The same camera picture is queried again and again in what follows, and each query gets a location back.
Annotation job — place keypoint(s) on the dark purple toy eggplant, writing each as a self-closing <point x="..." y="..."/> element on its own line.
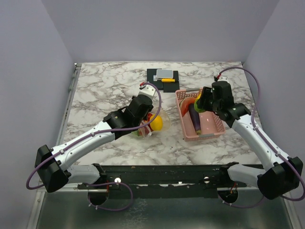
<point x="195" y="119"/>

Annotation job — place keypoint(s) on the grey rectangular box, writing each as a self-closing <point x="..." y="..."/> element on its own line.
<point x="164" y="74"/>

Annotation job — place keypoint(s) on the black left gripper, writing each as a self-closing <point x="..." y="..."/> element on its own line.
<point x="134" y="97"/>

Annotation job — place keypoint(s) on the black metal front rail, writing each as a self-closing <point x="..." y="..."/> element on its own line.
<point x="189" y="181"/>

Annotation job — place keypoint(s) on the red toy watermelon slice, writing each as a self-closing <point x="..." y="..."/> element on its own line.
<point x="184" y="104"/>

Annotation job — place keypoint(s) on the clear polka dot zip bag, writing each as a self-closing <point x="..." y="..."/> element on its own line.
<point x="147" y="131"/>

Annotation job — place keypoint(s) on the yellow toy lemon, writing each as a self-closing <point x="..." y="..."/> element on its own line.
<point x="157" y="124"/>

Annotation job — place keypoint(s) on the yellow handled screwdriver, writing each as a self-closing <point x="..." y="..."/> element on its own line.
<point x="165" y="80"/>

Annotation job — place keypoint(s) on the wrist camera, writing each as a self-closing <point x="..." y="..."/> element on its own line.
<point x="147" y="89"/>
<point x="220" y="78"/>

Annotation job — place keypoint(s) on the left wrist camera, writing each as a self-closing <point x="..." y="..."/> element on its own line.
<point x="147" y="89"/>

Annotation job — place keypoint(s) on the pink perforated plastic basket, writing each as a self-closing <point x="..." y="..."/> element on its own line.
<point x="211" y="125"/>

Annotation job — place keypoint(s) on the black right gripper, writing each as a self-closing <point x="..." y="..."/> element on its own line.
<point x="203" y="101"/>

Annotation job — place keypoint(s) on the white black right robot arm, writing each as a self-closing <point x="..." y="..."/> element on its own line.
<point x="280" y="172"/>

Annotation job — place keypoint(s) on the green toy lettuce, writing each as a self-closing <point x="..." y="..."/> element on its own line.
<point x="196" y="106"/>

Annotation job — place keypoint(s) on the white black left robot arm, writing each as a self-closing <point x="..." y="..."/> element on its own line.
<point x="54" y="166"/>

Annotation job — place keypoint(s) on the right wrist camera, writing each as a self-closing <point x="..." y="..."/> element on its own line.
<point x="220" y="78"/>

